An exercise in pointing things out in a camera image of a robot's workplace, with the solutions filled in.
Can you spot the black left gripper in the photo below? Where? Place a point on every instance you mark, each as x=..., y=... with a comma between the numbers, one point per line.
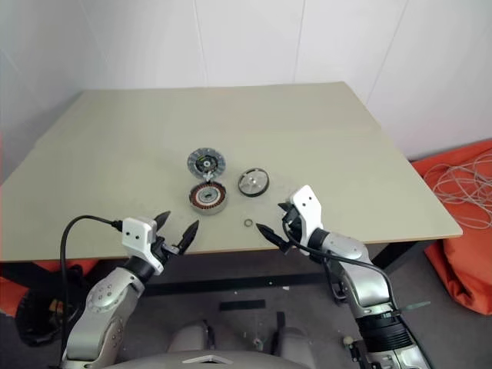
x=164, y=250

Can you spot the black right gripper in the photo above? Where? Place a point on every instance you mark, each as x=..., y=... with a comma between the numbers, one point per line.
x=294, y=230

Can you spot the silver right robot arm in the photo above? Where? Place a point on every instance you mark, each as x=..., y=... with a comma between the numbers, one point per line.
x=346, y=250

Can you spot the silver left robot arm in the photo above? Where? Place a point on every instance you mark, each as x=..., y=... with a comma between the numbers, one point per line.
x=104, y=300

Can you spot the motor stator copper windings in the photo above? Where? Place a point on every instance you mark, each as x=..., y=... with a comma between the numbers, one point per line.
x=209, y=199

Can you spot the round silver black cap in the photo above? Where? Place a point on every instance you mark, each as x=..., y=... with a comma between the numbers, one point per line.
x=253, y=183

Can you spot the black tape strip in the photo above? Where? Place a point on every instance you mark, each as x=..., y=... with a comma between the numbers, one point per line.
x=242, y=304

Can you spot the grey rounded shape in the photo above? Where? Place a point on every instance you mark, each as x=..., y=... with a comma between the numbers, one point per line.
x=188, y=336

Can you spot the small white knob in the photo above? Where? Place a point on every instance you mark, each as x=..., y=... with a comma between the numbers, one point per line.
x=348, y=340

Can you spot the silver robot torso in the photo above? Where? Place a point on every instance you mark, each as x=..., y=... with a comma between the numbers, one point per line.
x=246, y=361

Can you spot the black equipment bundle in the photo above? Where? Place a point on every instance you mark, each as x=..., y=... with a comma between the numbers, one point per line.
x=34, y=323

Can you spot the flat orange bean bag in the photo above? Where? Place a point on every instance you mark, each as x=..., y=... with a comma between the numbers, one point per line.
x=11, y=284

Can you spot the large orange bean bag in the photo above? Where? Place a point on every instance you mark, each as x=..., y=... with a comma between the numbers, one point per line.
x=461, y=269

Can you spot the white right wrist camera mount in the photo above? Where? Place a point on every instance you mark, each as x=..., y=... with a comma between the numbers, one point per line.
x=309, y=207

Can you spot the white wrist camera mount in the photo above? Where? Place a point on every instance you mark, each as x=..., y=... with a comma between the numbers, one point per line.
x=136, y=232
x=309, y=207

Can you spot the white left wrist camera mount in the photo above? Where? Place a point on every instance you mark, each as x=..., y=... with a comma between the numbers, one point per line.
x=136, y=232

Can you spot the black table frame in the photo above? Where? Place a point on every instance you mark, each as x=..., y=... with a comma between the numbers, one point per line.
x=230, y=282

